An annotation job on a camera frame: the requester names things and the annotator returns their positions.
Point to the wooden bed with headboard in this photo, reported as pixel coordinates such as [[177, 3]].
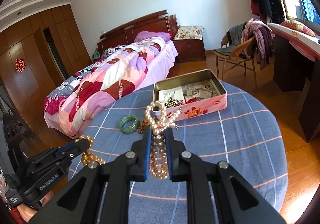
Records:
[[126, 33]]

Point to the green jade bangle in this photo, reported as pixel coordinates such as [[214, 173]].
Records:
[[129, 123]]

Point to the wicker chair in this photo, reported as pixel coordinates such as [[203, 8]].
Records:
[[225, 63]]

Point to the pink metal tin box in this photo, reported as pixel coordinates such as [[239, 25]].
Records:
[[202, 90]]

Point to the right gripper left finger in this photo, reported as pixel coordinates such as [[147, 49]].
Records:
[[100, 193]]

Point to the wooden wardrobe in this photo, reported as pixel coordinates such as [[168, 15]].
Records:
[[26, 39]]

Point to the pink patchwork quilt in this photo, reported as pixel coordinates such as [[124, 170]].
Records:
[[72, 106]]

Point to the purple clothes on chair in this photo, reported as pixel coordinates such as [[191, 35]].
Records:
[[263, 36]]

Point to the grey garment on chair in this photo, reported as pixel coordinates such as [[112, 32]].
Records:
[[233, 38]]

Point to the wooden nightstand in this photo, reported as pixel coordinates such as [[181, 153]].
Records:
[[190, 50]]

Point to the floral pillow on desk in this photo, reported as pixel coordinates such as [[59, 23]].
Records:
[[298, 26]]

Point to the floral cushion on nightstand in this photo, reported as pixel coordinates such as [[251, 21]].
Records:
[[189, 32]]

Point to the window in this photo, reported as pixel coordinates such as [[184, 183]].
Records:
[[303, 11]]

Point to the dark desk with pink cover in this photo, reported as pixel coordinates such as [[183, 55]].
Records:
[[297, 60]]

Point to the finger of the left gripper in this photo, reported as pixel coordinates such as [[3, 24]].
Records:
[[59, 156]]

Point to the blue plaid tablecloth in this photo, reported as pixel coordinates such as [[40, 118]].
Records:
[[244, 134]]

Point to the purple pillow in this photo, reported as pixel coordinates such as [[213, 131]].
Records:
[[143, 35]]

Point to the red wardrobe decoration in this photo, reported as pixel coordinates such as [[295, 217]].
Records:
[[20, 65]]

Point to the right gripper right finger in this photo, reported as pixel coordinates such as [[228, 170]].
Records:
[[216, 193]]

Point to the left hand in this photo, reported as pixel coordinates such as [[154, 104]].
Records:
[[25, 212]]

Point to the white paper in tin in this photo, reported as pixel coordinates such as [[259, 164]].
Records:
[[174, 93]]

